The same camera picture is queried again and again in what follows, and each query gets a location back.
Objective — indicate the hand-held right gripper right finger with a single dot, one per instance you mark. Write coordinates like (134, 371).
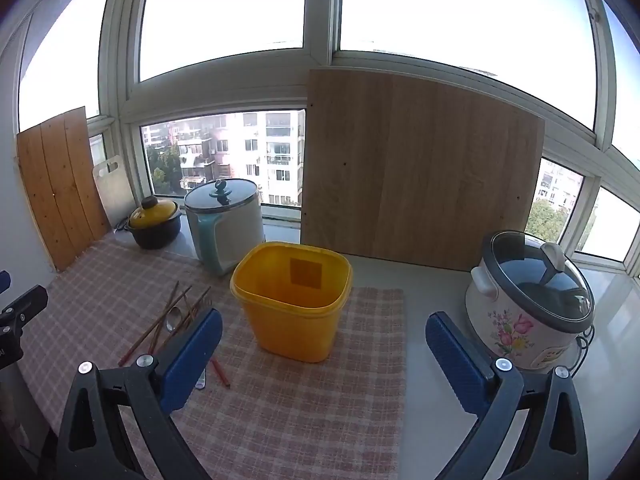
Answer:
(457, 360)

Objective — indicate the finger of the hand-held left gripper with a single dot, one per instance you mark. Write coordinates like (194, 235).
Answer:
(4, 280)
(27, 305)

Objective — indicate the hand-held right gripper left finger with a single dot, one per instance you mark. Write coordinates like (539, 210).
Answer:
(192, 355)

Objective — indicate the metal fork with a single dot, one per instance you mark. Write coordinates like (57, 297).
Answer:
(200, 382)

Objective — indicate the red-tipped wooden chopstick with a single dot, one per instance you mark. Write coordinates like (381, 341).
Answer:
(145, 338)
(221, 373)
(160, 342)
(170, 301)

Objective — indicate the metal spoon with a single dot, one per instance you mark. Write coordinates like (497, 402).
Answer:
(173, 319)

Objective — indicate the yellow plastic container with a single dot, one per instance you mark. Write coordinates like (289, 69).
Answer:
(295, 325)

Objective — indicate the floral white rice cooker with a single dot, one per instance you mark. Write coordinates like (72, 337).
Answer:
(505, 310)

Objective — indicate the orange wooden plank board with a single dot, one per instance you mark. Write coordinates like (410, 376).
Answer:
(60, 185)

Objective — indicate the pink checked tablecloth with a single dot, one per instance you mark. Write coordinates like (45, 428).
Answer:
(300, 410)

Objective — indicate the black pot with yellow lid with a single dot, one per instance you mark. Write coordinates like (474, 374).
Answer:
(155, 232)

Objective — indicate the white teal electric pot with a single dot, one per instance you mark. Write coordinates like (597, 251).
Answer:
(240, 235)

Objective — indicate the white cutting board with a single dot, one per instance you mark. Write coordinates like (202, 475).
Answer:
(117, 195)

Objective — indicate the light wooden board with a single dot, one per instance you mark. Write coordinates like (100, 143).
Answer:
(410, 170)

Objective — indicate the apartment building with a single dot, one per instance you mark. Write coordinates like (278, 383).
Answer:
(240, 145)

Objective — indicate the white window frame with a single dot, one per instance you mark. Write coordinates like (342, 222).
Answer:
(320, 10)

